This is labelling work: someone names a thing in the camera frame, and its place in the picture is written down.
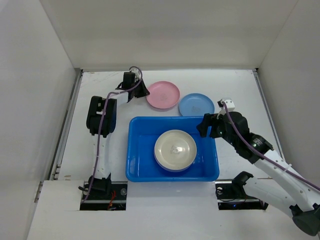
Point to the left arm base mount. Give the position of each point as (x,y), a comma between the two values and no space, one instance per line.
(114,199)

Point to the right aluminium rail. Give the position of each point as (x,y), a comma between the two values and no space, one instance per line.
(267,109)

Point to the blue plate centre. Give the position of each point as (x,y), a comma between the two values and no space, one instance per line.
(196,105)

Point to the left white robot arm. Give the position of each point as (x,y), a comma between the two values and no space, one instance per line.
(101,122)

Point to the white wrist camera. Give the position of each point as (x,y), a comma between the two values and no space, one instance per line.
(137,71)
(228,103)

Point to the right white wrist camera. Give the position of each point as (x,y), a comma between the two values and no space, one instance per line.
(228,103)

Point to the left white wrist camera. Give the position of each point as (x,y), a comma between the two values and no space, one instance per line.
(137,71)

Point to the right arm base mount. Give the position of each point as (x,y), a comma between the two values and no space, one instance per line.
(230,197)

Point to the left aluminium rail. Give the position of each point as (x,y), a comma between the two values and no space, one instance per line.
(65,128)

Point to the aluminium rail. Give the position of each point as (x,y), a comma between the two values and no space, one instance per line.
(65,128)
(267,109)

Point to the pink plate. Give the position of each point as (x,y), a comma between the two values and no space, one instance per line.
(163,95)

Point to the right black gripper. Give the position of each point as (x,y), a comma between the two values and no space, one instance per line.
(211,126)

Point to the blue plastic bin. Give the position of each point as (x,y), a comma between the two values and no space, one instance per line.
(141,164)

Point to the purple plate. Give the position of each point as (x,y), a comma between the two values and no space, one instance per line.
(175,167)

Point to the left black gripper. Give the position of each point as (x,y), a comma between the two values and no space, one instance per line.
(144,91)

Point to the cream plate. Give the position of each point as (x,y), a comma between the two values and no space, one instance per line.
(175,146)

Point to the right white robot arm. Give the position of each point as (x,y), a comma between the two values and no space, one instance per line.
(297,199)

